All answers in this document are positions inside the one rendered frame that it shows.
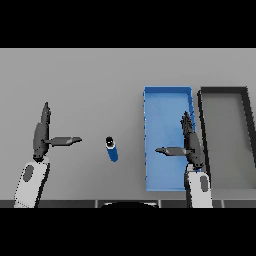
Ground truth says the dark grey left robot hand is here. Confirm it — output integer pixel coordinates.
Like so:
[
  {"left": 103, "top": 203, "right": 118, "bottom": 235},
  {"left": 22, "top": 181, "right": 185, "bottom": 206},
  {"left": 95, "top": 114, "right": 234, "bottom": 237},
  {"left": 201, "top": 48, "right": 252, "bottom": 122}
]
[{"left": 32, "top": 101, "right": 83, "bottom": 163}]

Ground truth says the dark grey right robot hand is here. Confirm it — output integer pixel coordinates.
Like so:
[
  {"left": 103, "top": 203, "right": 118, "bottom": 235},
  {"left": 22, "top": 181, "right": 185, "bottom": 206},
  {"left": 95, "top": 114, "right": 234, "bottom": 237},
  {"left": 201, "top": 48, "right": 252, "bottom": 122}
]
[{"left": 154, "top": 111, "right": 205, "bottom": 169}]

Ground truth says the blue bin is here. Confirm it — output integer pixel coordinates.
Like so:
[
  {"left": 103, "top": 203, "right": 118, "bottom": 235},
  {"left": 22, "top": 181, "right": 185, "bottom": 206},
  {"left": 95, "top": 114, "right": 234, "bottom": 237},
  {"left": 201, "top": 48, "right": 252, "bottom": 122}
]
[{"left": 143, "top": 86, "right": 197, "bottom": 193}]

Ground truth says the dark grey bin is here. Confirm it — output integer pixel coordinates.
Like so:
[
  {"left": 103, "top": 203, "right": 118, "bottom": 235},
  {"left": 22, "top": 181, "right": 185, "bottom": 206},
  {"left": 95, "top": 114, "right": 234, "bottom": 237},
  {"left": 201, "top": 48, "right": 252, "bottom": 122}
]
[{"left": 197, "top": 86, "right": 256, "bottom": 191}]

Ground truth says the blue pipe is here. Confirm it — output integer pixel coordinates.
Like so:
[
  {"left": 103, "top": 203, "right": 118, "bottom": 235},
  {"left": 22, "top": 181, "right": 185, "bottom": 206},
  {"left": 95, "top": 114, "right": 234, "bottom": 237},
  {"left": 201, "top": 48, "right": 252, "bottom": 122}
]
[{"left": 105, "top": 135, "right": 119, "bottom": 163}]

